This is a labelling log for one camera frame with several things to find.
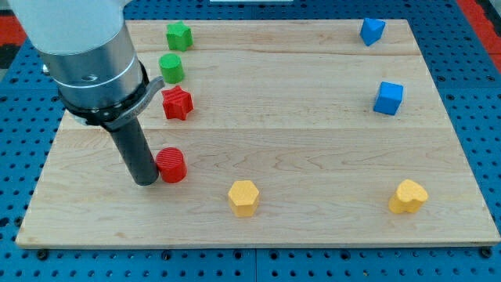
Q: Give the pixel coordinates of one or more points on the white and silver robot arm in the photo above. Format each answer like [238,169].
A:
[88,51]

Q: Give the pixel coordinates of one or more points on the yellow hexagon block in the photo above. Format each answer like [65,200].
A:
[243,198]

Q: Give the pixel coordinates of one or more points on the wooden board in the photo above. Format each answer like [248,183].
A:
[288,105]

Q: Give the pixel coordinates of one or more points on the red cylinder block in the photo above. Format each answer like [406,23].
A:
[171,165]

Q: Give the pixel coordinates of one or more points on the red star block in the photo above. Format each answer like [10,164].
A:
[177,103]

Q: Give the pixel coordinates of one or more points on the green cylinder block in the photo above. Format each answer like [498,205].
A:
[171,68]

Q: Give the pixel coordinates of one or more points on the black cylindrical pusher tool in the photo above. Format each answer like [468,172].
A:
[135,151]

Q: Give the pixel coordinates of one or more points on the green star block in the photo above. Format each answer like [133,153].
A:
[179,36]

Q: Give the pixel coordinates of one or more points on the blue cube block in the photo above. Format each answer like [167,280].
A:
[389,98]

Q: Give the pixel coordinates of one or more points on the blue triangle block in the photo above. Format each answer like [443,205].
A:
[371,30]

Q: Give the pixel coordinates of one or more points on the yellow heart block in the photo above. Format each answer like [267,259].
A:
[409,197]

